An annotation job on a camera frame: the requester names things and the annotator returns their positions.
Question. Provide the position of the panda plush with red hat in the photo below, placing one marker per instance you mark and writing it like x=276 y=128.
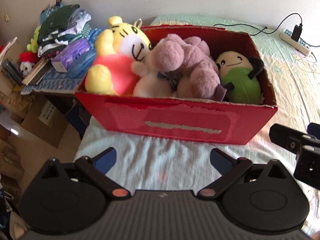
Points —
x=27 y=63

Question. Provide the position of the purple plush toy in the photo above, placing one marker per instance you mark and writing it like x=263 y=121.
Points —
x=180 y=57

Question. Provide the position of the red cardboard box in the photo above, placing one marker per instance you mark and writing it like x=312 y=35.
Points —
x=187 y=122

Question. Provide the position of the yellow tiger plush toy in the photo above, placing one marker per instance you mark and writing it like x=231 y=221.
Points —
x=112 y=65

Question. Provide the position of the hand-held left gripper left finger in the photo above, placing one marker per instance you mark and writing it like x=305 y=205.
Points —
x=106 y=158

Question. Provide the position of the stack of books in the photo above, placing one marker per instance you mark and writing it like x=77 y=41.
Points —
x=37 y=73

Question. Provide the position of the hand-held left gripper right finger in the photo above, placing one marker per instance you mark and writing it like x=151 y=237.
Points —
x=220 y=161

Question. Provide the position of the green plush toy black arms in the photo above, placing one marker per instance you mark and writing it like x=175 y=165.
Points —
x=240 y=82

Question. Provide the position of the blue plastic case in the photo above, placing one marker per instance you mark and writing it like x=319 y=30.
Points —
x=81 y=66

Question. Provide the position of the cardboard box with white label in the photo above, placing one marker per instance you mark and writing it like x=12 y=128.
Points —
x=47 y=122

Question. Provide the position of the white power strip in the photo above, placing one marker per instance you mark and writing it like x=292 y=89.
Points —
x=300 y=43

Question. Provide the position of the dark blue box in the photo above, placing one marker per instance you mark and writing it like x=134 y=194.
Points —
x=77 y=120

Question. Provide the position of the pile of folded clothes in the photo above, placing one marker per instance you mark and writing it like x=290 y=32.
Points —
x=62 y=27

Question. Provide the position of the purple tissue packet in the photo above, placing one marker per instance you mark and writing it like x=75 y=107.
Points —
x=71 y=55

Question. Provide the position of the small green frog plush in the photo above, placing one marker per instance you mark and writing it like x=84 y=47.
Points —
x=35 y=40

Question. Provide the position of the black charger plug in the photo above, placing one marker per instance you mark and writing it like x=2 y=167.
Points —
x=296 y=33

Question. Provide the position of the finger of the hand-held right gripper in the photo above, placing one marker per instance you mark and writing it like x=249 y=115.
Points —
x=315 y=130
x=285 y=135

